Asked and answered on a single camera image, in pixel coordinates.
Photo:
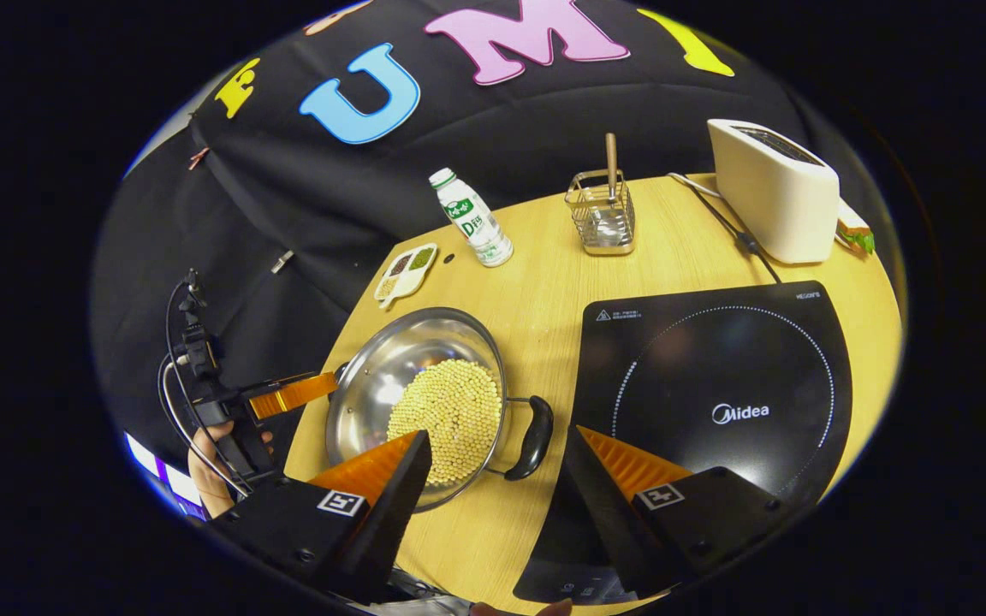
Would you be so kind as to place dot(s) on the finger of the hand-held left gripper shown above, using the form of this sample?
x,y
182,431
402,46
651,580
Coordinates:
x,y
296,395

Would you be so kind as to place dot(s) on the red clip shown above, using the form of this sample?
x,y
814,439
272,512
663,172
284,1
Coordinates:
x,y
199,157

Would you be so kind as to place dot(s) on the white green label bottle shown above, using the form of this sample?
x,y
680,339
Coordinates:
x,y
476,227

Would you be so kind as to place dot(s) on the bright screen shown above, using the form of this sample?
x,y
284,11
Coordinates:
x,y
163,470

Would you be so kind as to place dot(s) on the silver clip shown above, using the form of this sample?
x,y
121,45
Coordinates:
x,y
282,261

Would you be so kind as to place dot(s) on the toy sandwich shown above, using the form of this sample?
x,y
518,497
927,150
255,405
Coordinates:
x,y
854,231

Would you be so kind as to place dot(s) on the pile of soybeans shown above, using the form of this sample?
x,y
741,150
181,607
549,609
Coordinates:
x,y
450,411

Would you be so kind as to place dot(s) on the white toaster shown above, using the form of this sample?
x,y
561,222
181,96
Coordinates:
x,y
771,201

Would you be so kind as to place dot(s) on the stainless steel pot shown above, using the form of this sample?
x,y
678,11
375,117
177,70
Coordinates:
x,y
390,359

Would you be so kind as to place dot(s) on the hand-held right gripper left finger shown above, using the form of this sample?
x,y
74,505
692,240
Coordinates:
x,y
394,522

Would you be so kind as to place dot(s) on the white divided bean dish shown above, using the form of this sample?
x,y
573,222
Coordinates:
x,y
406,275

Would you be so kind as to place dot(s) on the black induction cooktop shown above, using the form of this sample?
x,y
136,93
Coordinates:
x,y
715,376

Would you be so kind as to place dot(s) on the black backdrop cloth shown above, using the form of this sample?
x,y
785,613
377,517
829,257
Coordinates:
x,y
288,171

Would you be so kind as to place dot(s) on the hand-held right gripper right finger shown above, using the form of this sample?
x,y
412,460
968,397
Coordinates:
x,y
600,513

